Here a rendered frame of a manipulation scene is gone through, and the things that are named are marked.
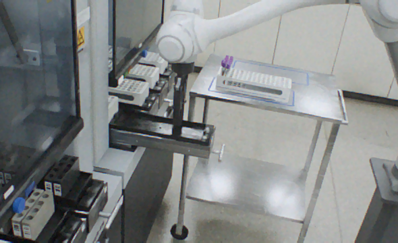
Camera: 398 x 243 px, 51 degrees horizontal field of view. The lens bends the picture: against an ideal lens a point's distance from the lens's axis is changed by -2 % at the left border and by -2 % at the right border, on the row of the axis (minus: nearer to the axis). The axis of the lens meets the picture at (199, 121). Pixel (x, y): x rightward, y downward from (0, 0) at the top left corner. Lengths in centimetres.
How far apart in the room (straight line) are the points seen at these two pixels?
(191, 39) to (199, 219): 134
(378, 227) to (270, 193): 60
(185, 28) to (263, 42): 257
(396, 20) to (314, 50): 268
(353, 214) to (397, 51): 156
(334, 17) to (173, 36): 265
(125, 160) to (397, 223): 98
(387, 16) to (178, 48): 51
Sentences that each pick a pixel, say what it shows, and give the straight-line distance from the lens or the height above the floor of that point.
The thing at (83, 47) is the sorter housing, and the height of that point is 116.
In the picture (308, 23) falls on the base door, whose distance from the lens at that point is 366.
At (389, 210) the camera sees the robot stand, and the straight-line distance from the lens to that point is 166.
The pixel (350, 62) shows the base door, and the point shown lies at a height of 34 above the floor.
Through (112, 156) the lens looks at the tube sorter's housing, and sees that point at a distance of 144.
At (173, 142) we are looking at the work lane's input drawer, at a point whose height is 80.
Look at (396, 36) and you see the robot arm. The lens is 115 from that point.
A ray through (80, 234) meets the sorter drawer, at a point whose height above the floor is 79.
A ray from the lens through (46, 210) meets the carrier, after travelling 108.
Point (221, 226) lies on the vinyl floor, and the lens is 229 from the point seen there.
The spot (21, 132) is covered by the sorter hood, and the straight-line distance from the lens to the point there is 89.
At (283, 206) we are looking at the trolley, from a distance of 205.
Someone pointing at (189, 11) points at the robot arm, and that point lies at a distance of 129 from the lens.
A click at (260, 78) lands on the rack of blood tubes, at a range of 175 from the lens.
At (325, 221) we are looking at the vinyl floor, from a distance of 249.
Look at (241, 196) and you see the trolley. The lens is 205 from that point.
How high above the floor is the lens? 157
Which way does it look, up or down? 30 degrees down
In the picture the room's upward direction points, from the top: 7 degrees clockwise
